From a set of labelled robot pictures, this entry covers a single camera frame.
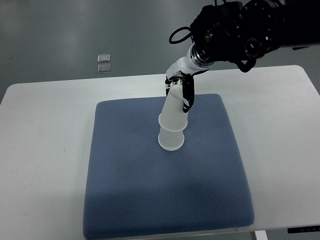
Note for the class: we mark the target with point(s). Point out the white paper cup carried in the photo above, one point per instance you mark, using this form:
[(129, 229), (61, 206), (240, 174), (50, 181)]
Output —
[(172, 117)]

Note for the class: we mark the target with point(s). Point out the white table leg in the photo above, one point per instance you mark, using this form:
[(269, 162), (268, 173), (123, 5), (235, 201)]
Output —
[(260, 235)]

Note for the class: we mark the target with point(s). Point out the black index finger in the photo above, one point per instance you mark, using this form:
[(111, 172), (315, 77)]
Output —
[(168, 84)]

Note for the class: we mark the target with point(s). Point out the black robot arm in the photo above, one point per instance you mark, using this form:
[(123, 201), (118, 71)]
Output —
[(241, 34)]

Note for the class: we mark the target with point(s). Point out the metal floor plate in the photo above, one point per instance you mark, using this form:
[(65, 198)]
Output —
[(104, 58), (103, 68)]

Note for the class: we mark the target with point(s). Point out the white paper cup on mat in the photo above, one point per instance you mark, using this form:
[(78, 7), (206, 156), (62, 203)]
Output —
[(170, 140)]

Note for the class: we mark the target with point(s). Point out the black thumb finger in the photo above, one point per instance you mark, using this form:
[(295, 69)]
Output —
[(188, 92)]

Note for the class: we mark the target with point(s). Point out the black table control panel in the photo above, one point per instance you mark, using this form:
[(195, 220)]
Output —
[(304, 229)]

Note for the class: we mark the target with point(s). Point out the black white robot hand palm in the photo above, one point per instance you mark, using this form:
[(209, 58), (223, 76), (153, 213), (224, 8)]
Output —
[(184, 65)]

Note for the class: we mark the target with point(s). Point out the upper metal floor plate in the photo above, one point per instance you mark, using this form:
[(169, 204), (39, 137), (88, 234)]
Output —
[(104, 58)]

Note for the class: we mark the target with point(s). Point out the lower metal floor plate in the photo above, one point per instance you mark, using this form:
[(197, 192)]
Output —
[(103, 68)]

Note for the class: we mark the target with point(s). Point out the blue textured cushion mat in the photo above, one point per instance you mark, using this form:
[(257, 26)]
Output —
[(136, 188)]

